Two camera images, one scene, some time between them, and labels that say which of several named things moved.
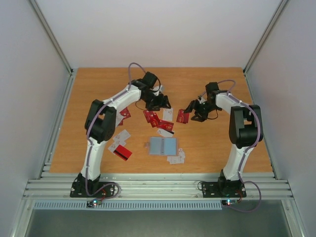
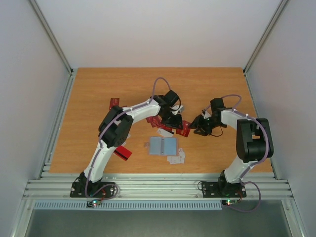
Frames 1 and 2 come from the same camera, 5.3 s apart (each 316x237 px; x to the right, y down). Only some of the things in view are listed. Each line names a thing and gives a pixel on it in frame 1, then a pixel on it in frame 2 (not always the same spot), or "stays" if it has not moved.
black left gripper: (163, 104) → (176, 124)
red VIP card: (182, 117) → (185, 130)
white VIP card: (165, 133) stays
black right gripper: (198, 109) → (204, 123)
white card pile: (178, 159) stays
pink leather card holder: (162, 145) stays
